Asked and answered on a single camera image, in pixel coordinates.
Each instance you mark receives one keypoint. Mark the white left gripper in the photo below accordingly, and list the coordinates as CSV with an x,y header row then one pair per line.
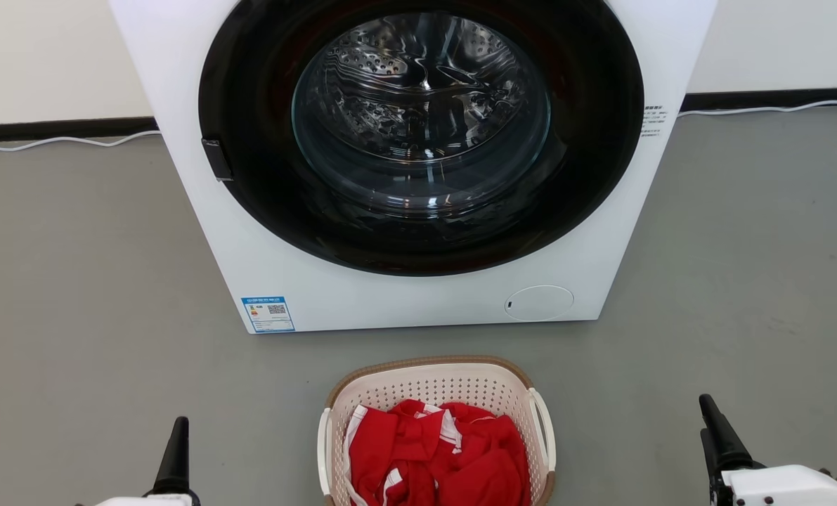
x,y
158,501

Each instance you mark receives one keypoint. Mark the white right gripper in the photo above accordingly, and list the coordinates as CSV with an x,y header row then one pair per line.
x,y
783,488

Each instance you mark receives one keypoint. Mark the beige perforated laundry basket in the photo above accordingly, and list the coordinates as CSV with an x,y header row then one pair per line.
x,y
432,383

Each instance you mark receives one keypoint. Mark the blue energy label sticker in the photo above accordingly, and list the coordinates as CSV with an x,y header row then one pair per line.
x,y
268,315

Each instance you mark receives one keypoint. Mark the white front-load washing machine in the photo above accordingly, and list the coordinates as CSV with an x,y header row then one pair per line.
x,y
334,299

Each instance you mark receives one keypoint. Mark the round white filter cover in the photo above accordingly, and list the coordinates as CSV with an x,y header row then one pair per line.
x,y
539,303

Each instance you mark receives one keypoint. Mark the red and white garment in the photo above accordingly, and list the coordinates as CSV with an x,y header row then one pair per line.
x,y
481,464

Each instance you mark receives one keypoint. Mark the black round washer door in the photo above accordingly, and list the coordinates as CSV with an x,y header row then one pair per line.
x,y
249,176

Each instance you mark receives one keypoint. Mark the small printed text sticker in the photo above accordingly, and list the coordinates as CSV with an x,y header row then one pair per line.
x,y
652,121

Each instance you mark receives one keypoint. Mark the steel washer drum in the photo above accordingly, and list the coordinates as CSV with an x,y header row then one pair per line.
x,y
418,84

